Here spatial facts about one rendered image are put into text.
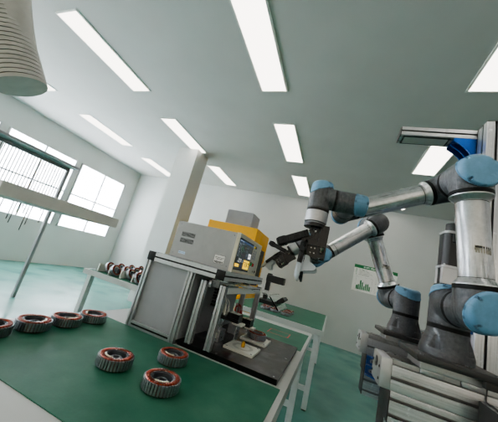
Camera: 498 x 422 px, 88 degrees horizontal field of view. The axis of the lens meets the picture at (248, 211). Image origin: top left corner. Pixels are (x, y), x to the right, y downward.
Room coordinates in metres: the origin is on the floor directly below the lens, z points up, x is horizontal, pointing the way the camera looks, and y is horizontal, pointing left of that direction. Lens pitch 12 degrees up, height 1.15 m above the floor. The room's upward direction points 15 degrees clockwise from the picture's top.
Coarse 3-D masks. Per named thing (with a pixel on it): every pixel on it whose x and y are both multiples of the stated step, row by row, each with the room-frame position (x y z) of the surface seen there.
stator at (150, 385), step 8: (152, 368) 0.89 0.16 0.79; (160, 368) 0.90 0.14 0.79; (144, 376) 0.84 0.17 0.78; (152, 376) 0.87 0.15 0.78; (160, 376) 0.89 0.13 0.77; (168, 376) 0.89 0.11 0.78; (176, 376) 0.88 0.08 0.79; (144, 384) 0.82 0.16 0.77; (152, 384) 0.81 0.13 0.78; (160, 384) 0.82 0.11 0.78; (168, 384) 0.82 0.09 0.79; (176, 384) 0.84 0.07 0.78; (152, 392) 0.81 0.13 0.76; (160, 392) 0.82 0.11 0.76; (168, 392) 0.82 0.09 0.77; (176, 392) 0.84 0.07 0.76
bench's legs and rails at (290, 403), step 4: (300, 364) 2.36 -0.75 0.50; (300, 368) 2.36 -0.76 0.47; (296, 376) 2.36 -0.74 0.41; (296, 380) 2.36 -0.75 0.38; (292, 384) 2.37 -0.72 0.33; (296, 384) 2.36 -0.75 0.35; (292, 388) 2.37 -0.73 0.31; (296, 388) 2.36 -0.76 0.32; (292, 392) 2.36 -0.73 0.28; (296, 392) 2.39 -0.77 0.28; (292, 396) 2.36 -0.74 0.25; (288, 400) 2.40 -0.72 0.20; (292, 400) 2.36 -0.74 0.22; (284, 404) 2.39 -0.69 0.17; (288, 404) 2.37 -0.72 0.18; (292, 404) 2.36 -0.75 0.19; (288, 408) 2.37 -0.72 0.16; (292, 408) 2.36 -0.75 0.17; (288, 412) 2.37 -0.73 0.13; (292, 412) 2.36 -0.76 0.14; (288, 416) 2.36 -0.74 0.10; (288, 420) 2.36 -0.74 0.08
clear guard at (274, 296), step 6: (228, 282) 1.29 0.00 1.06; (234, 282) 1.41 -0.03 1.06; (246, 288) 1.25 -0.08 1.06; (252, 288) 1.32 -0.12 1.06; (258, 288) 1.43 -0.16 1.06; (264, 294) 1.22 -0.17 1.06; (270, 294) 1.25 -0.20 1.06; (276, 294) 1.37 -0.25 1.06; (276, 300) 1.29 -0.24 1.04; (276, 306) 1.20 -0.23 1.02; (282, 306) 1.32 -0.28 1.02
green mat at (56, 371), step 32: (0, 352) 0.84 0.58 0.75; (32, 352) 0.88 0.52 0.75; (64, 352) 0.94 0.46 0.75; (96, 352) 1.00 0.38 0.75; (32, 384) 0.73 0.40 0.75; (64, 384) 0.77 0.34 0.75; (96, 384) 0.80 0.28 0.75; (128, 384) 0.85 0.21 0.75; (192, 384) 0.94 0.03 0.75; (224, 384) 1.00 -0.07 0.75; (256, 384) 1.07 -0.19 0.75; (64, 416) 0.66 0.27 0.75; (96, 416) 0.68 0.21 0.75; (128, 416) 0.71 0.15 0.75; (160, 416) 0.74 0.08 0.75; (192, 416) 0.78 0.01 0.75; (224, 416) 0.81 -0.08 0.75; (256, 416) 0.86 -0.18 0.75
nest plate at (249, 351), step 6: (228, 342) 1.38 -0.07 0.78; (234, 342) 1.41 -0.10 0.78; (240, 342) 1.44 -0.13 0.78; (228, 348) 1.32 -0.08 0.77; (234, 348) 1.32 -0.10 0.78; (240, 348) 1.34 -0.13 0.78; (246, 348) 1.36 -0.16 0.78; (252, 348) 1.39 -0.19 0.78; (258, 348) 1.41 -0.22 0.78; (246, 354) 1.29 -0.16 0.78; (252, 354) 1.30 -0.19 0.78
